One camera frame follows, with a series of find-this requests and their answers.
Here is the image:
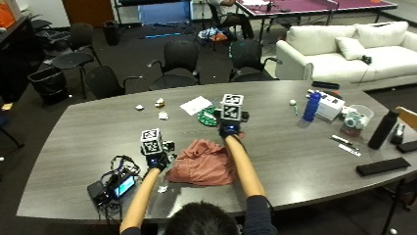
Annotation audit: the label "person's left hand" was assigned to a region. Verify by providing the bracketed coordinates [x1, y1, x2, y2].
[140, 141, 177, 171]

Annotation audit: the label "person's right hand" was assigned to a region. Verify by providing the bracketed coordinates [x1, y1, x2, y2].
[213, 110, 250, 139]

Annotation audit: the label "white marker cube right glove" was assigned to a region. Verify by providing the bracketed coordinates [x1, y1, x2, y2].
[218, 93, 245, 122]

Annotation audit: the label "white marker cube glove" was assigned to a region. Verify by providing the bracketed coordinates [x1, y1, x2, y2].
[140, 127, 165, 157]
[218, 93, 245, 122]

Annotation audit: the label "white marker cube left glove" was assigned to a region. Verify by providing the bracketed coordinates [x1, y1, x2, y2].
[140, 127, 165, 157]

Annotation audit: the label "green round printed pouch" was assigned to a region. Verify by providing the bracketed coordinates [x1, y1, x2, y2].
[197, 105, 221, 127]

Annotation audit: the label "pink cloth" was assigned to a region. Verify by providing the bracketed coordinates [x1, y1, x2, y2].
[164, 131, 248, 187]

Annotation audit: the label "white paper sheet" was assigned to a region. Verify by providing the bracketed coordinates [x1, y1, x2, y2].
[178, 95, 213, 117]

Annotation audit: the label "blue water bottle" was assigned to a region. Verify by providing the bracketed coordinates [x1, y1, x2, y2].
[301, 90, 324, 123]

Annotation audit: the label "black mesh office chair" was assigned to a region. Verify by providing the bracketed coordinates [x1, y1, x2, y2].
[83, 65, 147, 101]
[228, 38, 284, 83]
[48, 22, 104, 100]
[147, 39, 202, 91]

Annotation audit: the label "white cardboard box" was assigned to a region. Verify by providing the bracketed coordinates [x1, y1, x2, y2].
[306, 89, 346, 122]

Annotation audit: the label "black flat case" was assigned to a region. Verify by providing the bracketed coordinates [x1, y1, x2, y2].
[310, 80, 341, 91]

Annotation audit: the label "black and silver pen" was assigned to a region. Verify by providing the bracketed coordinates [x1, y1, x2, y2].
[328, 134, 361, 152]

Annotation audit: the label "teal tape roll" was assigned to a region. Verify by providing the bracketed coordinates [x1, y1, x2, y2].
[342, 111, 370, 130]

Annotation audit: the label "white marker pen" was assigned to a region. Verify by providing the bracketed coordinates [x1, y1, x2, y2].
[337, 143, 362, 158]

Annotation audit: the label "colourful bag on chair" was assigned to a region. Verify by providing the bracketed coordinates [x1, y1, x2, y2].
[197, 26, 230, 43]

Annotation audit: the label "clear plastic container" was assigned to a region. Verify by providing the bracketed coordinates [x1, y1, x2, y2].
[346, 104, 376, 124]

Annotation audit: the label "white sofa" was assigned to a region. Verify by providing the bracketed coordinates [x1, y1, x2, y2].
[273, 21, 417, 92]

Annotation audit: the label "the person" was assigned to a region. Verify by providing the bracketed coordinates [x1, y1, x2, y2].
[119, 194, 280, 235]

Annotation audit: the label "black tall bottle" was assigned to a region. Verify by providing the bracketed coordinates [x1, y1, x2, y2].
[366, 109, 400, 151]

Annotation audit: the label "white sofa pillow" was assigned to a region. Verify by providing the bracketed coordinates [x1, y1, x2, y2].
[333, 36, 369, 62]

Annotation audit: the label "black square waste bin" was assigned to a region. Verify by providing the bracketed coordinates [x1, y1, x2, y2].
[27, 66, 71, 106]

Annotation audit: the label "long black pouch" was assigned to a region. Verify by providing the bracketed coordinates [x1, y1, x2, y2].
[354, 157, 412, 177]

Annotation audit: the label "purple table tennis table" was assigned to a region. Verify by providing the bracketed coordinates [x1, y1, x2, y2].
[233, 0, 398, 43]

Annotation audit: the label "blue board on stand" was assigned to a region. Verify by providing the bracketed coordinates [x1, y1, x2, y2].
[137, 0, 196, 26]

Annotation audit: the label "black round waste bin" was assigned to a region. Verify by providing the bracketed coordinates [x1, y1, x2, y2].
[101, 20, 123, 47]

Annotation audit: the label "wooden chair back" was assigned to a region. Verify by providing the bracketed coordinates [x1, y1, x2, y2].
[394, 105, 417, 132]

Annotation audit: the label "black cabinet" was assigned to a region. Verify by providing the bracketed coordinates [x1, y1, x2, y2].
[0, 14, 47, 104]

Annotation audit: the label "brown wooden door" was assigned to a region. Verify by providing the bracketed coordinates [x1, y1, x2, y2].
[60, 0, 116, 28]

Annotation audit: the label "black and blue cables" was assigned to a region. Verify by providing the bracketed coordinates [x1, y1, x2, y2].
[97, 154, 144, 184]

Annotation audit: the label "black recording device with screen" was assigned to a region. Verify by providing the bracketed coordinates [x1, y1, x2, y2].
[87, 169, 139, 208]

